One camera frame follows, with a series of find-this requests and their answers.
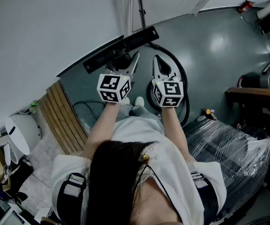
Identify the person's left forearm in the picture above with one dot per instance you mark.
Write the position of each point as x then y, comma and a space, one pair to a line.
102, 125

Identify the white domed device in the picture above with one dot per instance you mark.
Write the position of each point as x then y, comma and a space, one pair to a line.
22, 132

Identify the wooden slatted panel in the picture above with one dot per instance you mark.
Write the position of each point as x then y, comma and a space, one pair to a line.
62, 121

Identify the brown wooden furniture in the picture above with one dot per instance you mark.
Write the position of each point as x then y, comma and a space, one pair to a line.
254, 95

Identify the person's right forearm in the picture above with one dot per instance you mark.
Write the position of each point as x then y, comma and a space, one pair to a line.
172, 130

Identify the grey trousers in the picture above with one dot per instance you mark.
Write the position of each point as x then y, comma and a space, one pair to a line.
141, 114

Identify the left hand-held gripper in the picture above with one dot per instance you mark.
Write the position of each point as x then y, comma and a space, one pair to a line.
112, 88

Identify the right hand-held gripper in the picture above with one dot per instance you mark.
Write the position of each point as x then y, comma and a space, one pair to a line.
170, 92

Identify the shiny metal tube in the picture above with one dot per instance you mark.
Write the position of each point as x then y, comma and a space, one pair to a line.
141, 6

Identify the yellow-capped small tool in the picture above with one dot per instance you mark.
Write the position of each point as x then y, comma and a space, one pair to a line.
210, 114

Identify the person's left white shoe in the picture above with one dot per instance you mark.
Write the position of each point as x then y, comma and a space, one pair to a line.
126, 101

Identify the person's right white shoe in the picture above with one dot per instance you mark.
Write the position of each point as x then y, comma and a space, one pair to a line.
139, 101

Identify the plastic-wrapped black furniture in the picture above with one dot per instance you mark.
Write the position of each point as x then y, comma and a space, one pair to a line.
226, 153

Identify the white shirt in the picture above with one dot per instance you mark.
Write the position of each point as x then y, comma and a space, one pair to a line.
172, 172

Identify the small green object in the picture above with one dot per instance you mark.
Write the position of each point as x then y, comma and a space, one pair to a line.
34, 107

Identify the white paper roll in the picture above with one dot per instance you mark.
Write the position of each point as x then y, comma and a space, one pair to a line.
266, 9

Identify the black plastic device housing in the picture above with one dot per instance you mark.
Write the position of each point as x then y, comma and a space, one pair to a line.
259, 80

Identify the red fire extinguisher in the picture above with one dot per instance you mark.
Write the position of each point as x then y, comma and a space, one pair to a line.
245, 6

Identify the person's white shoe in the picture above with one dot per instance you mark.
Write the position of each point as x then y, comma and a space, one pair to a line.
139, 101
126, 101

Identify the white door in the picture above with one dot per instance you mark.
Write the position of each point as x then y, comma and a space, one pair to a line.
167, 3

